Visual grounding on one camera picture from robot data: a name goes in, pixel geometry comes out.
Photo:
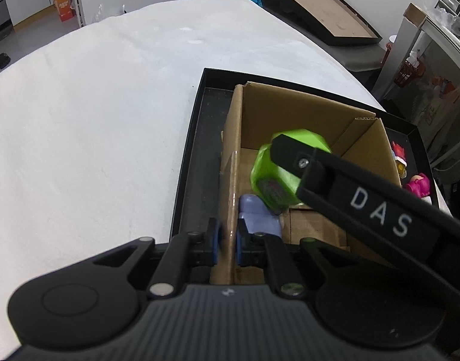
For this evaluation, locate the green hexagonal toy block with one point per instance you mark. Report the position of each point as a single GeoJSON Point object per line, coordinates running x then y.
{"type": "Point", "coordinates": [273, 184]}

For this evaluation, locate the magenta dinosaur costume figurine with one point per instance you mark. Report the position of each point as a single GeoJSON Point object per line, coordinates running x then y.
{"type": "Point", "coordinates": [419, 186]}

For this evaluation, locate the lavender toy sofa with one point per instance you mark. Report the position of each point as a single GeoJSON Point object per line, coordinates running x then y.
{"type": "Point", "coordinates": [258, 218]}

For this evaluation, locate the black shallow tray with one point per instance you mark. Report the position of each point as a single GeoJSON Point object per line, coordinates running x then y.
{"type": "Point", "coordinates": [197, 193]}

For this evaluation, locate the orange cardboard box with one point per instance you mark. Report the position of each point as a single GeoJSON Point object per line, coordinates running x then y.
{"type": "Point", "coordinates": [64, 9]}

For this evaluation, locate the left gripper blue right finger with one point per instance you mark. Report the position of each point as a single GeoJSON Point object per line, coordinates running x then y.
{"type": "Point", "coordinates": [269, 253]}

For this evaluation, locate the red hat gold figurine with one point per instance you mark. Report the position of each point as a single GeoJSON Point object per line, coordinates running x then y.
{"type": "Point", "coordinates": [400, 159]}

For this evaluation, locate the brown cardboard box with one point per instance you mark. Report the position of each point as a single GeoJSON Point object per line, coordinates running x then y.
{"type": "Point", "coordinates": [256, 113]}

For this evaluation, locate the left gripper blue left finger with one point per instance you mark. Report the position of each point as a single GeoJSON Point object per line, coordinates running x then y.
{"type": "Point", "coordinates": [186, 259]}

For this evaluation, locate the black framed cork board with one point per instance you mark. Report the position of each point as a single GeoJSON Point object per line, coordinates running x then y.
{"type": "Point", "coordinates": [335, 22]}

